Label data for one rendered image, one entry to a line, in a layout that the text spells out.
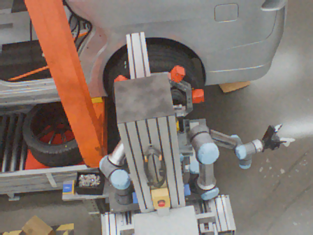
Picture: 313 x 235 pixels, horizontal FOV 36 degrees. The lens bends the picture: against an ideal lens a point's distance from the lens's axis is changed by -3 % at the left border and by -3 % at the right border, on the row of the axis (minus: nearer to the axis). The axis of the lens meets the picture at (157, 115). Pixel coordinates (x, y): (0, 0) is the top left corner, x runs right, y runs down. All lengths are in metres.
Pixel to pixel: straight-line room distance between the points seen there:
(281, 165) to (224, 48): 1.27
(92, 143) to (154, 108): 1.52
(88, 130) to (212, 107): 1.66
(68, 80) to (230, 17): 1.21
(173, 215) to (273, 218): 1.54
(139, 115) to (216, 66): 1.76
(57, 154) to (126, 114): 1.99
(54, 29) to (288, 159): 2.48
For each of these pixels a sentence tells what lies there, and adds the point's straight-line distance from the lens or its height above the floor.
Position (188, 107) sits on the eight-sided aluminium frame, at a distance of 3.74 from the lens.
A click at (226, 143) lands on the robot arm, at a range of 2.96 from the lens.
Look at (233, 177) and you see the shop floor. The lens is 4.29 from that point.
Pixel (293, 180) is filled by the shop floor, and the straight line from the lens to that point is 4.31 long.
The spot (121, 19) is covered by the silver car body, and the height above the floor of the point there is 1.51.
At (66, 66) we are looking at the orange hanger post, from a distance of 3.00.
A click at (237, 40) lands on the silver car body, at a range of 3.63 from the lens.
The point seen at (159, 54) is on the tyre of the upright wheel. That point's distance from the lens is 3.59.
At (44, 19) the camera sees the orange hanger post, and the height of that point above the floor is 2.00.
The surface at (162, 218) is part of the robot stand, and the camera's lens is 2.72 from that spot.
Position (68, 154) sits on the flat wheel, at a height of 0.44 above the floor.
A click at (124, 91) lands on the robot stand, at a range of 2.20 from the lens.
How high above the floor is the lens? 3.63
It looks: 50 degrees down
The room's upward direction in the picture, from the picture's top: 9 degrees counter-clockwise
